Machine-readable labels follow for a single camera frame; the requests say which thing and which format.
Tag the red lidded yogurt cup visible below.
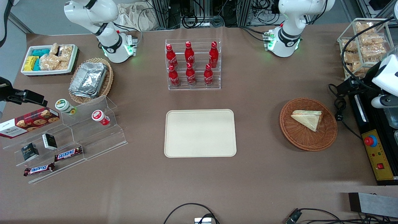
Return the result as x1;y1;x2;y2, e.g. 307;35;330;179
92;110;110;126

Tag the yellow snack pack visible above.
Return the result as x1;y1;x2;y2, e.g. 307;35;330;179
24;56;39;71

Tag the green lidded yogurt cup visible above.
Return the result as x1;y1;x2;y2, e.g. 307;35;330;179
55;99;76;115

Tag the triangular sandwich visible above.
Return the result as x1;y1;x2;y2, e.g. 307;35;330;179
291;110;324;132

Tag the oval tan wicker basket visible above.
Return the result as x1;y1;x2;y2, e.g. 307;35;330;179
68;58;114;105

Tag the small black gold box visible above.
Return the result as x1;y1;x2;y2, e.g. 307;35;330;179
21;142;39;161

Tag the beige rectangular tray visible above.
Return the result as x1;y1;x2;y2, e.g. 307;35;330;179
164;109;237;158

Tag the brown Snickers bar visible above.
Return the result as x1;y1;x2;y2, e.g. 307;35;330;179
24;163;55;177
54;146;83;162

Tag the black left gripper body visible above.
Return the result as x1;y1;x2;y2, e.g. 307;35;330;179
364;62;385;94

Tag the grey metal box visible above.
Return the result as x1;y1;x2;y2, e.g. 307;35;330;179
348;192;398;218

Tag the red cola bottle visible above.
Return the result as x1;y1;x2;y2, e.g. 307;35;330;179
166;44;178;69
204;64;214;86
185;41;195;67
168;65;180;87
186;63;197;86
209;41;219;68

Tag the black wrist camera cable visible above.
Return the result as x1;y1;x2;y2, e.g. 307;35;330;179
341;17;398;82

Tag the clear acrylic bottle rack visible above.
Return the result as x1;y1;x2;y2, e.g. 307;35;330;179
165;39;222;91

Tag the black cable with connector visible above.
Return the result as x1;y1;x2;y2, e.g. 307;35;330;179
286;208;398;224

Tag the clear acrylic stepped shelf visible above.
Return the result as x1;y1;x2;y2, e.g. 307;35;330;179
3;95;128;184

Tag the clear bag of fried snacks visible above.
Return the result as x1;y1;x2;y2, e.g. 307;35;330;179
361;44;386;58
345;62;370;77
361;34;384;46
344;51;361;63
355;22;375;34
341;40;358;52

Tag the beige cloth bag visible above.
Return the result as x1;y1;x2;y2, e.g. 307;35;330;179
118;2;156;31

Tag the white rectangular snack bin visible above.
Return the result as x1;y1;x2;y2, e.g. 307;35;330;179
21;44;78;76

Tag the round brown wicker basket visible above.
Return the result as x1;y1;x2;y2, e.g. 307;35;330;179
279;97;338;152

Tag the aluminium frame post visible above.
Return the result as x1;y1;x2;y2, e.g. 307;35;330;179
149;0;170;30
238;0;252;27

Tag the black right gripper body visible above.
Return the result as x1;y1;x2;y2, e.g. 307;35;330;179
0;77;14;102

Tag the black looped cable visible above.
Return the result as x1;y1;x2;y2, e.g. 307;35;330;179
163;203;220;224

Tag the red tartan cookie box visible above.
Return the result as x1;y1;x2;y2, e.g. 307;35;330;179
0;107;60;139

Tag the white wire rack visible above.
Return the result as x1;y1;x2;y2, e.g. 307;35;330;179
337;18;398;83

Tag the stack of foil trays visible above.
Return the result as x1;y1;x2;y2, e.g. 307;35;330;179
69;62;108;98

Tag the black machine with yellow panel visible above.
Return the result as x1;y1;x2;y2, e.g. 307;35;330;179
348;84;398;186

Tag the small black white box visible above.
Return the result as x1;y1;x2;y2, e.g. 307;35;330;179
42;133;58;150

